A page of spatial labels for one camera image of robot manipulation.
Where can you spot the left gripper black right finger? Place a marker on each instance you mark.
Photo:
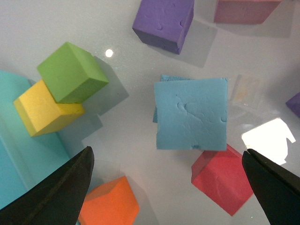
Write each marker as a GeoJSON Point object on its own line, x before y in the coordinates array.
{"type": "Point", "coordinates": [276, 189]}

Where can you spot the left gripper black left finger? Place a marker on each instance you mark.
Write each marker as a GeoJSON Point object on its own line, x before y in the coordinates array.
{"type": "Point", "coordinates": [56, 200]}

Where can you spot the light blue foam block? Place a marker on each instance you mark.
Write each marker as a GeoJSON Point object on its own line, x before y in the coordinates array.
{"type": "Point", "coordinates": [191, 114]}

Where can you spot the teal plastic bin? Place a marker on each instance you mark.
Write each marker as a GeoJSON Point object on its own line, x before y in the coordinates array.
{"type": "Point", "coordinates": [24, 160]}

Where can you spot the left orange foam block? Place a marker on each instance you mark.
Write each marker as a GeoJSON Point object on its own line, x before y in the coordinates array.
{"type": "Point", "coordinates": [112, 203]}

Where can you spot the red foam block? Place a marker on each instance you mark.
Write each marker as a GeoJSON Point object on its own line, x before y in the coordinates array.
{"type": "Point", "coordinates": [220, 175]}

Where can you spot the near purple foam block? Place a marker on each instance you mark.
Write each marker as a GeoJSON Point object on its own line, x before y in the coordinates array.
{"type": "Point", "coordinates": [294, 104]}

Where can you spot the purple foam block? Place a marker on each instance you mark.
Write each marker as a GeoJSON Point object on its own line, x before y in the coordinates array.
{"type": "Point", "coordinates": [164, 23]}
{"type": "Point", "coordinates": [294, 104]}

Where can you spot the yellow foam block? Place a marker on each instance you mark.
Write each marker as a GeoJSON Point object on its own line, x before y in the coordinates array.
{"type": "Point", "coordinates": [41, 114]}

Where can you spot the clear tape piece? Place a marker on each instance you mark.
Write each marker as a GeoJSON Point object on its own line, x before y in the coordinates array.
{"type": "Point", "coordinates": [247, 91]}

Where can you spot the green foam block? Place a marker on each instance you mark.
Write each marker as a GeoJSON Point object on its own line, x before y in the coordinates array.
{"type": "Point", "coordinates": [72, 74]}

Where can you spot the pink foam block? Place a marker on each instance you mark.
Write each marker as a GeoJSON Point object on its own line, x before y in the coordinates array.
{"type": "Point", "coordinates": [244, 11]}

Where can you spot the far purple foam block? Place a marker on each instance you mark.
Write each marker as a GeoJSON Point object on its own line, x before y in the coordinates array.
{"type": "Point", "coordinates": [164, 23]}

